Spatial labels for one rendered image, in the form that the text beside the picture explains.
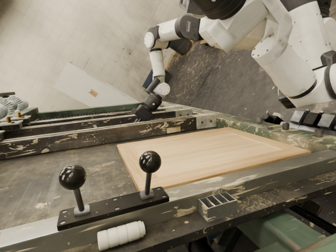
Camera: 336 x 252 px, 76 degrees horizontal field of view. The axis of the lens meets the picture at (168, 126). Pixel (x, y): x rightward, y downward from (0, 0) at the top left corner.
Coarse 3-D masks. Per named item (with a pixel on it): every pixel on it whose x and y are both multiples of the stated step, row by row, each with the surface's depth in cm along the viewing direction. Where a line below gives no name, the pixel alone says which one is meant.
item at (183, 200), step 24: (264, 168) 54; (288, 168) 53; (312, 168) 55; (168, 192) 45; (192, 192) 44; (216, 192) 46; (240, 192) 48; (120, 216) 39; (144, 216) 40; (168, 216) 42; (0, 240) 34; (24, 240) 34; (48, 240) 35; (72, 240) 36; (96, 240) 38
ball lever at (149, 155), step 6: (150, 150) 36; (144, 156) 35; (150, 156) 34; (156, 156) 35; (144, 162) 34; (150, 162) 34; (156, 162) 34; (144, 168) 34; (150, 168) 34; (156, 168) 35; (150, 174) 38; (150, 180) 39; (144, 192) 41; (150, 192) 42; (144, 198) 41
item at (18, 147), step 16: (96, 128) 100; (112, 128) 99; (128, 128) 102; (144, 128) 104; (160, 128) 107; (192, 128) 114; (0, 144) 84; (16, 144) 86; (32, 144) 88; (48, 144) 90; (64, 144) 93; (80, 144) 95; (96, 144) 97
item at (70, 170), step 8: (64, 168) 31; (72, 168) 31; (80, 168) 32; (64, 176) 30; (72, 176) 30; (80, 176) 31; (64, 184) 30; (72, 184) 30; (80, 184) 31; (80, 192) 35; (80, 200) 36; (80, 208) 37; (88, 208) 38
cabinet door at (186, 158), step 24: (120, 144) 90; (144, 144) 88; (168, 144) 87; (192, 144) 85; (216, 144) 83; (240, 144) 81; (264, 144) 79; (288, 144) 76; (168, 168) 63; (192, 168) 62; (216, 168) 60; (240, 168) 60
